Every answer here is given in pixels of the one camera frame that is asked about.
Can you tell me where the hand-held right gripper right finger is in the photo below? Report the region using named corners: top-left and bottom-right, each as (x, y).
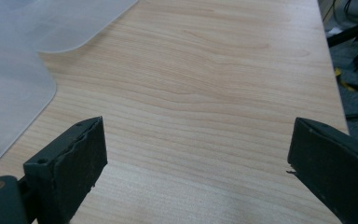
top-left (287, 117), bottom-right (358, 224)

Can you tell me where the translucent white plastic mat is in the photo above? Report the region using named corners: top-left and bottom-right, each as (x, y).
top-left (0, 0), bottom-right (140, 54)
top-left (0, 39), bottom-right (58, 178)

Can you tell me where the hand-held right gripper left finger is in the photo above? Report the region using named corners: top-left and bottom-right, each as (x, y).
top-left (22, 116), bottom-right (108, 224)

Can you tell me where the yellow tape piece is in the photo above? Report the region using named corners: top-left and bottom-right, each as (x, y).
top-left (334, 67), bottom-right (358, 92)

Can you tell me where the black metal stand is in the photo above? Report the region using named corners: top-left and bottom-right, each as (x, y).
top-left (326, 19), bottom-right (358, 49)

